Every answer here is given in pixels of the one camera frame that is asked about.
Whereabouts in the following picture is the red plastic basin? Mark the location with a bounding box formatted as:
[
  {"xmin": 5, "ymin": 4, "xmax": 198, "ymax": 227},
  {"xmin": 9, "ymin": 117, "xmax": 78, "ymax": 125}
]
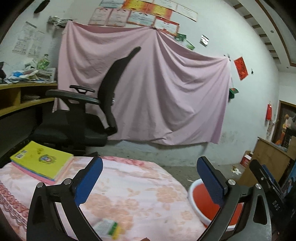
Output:
[{"xmin": 188, "ymin": 178, "xmax": 244, "ymax": 232}]

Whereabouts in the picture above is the wooden cabinet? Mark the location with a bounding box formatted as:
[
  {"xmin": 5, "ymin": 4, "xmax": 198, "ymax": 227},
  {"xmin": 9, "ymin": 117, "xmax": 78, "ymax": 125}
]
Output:
[{"xmin": 252, "ymin": 136, "xmax": 295, "ymax": 181}]

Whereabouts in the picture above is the pink book under yellow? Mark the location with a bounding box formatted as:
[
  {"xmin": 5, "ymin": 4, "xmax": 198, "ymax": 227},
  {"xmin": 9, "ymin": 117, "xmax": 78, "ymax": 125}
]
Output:
[{"xmin": 11, "ymin": 160, "xmax": 73, "ymax": 185}]

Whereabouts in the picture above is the white green yellow packet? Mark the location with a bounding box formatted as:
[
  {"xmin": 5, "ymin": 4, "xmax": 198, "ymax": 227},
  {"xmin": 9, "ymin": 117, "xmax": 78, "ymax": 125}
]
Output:
[{"xmin": 93, "ymin": 218, "xmax": 121, "ymax": 240}]

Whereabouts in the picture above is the pink floral tablecloth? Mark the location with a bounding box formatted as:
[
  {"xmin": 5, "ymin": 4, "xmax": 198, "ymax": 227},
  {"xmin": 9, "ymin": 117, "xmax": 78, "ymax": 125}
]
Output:
[{"xmin": 1, "ymin": 157, "xmax": 205, "ymax": 240}]

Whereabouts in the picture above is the black office chair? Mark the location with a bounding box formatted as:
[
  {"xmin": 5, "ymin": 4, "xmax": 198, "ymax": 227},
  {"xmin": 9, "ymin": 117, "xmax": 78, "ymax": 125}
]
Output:
[{"xmin": 30, "ymin": 46, "xmax": 141, "ymax": 155}]

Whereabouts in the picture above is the pink hanging sheet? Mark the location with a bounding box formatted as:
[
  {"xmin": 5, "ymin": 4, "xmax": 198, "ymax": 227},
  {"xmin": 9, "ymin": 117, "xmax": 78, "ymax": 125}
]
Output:
[{"xmin": 58, "ymin": 22, "xmax": 231, "ymax": 146}]

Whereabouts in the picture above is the yellow wooden desk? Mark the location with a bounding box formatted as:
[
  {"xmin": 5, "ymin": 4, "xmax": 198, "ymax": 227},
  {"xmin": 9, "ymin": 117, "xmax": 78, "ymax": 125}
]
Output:
[{"xmin": 1, "ymin": 82, "xmax": 57, "ymax": 146}]

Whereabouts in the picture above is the red hanging wall ornament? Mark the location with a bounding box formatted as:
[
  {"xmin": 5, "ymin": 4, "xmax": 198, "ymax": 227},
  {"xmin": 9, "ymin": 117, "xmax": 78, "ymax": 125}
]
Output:
[{"xmin": 265, "ymin": 103, "xmax": 273, "ymax": 121}]

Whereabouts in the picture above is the green wall dustpan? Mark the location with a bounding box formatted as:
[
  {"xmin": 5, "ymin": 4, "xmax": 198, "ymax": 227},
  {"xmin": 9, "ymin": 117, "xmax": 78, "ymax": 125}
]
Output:
[{"xmin": 229, "ymin": 88, "xmax": 239, "ymax": 99}]

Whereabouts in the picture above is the red paper wall poster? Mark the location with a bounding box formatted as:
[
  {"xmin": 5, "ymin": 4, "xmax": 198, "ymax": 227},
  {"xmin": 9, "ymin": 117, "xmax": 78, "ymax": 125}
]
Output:
[{"xmin": 234, "ymin": 57, "xmax": 248, "ymax": 80}]

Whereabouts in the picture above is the wall certificates cluster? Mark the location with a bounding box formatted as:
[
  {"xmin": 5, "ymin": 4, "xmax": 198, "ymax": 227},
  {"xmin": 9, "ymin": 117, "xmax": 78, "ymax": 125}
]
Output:
[{"xmin": 88, "ymin": 0, "xmax": 198, "ymax": 36}]

